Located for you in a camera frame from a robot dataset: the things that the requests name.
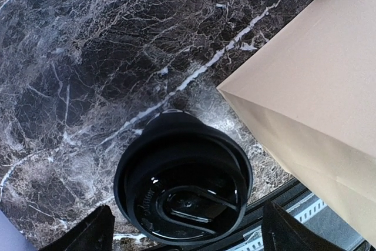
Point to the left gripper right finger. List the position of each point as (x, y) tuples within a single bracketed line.
[(281, 236)]

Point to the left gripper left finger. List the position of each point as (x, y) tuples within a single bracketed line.
[(94, 232)]

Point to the single black lid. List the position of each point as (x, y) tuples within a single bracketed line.
[(182, 182)]

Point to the brown paper bag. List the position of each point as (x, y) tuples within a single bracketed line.
[(308, 97)]

